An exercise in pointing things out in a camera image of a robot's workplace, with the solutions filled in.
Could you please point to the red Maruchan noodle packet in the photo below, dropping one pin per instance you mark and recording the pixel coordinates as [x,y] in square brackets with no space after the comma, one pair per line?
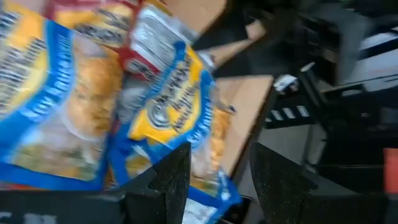
[93,21]
[155,40]

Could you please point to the blue Maruchan noodle packet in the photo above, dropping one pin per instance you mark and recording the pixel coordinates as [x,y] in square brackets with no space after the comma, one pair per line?
[168,109]
[62,102]

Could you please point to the orange-red container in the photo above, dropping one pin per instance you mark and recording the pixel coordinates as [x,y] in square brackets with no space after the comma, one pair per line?
[391,171]

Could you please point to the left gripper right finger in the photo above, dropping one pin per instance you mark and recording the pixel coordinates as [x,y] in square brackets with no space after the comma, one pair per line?
[276,186]

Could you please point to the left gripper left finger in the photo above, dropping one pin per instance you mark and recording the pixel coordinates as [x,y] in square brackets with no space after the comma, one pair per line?
[168,193]

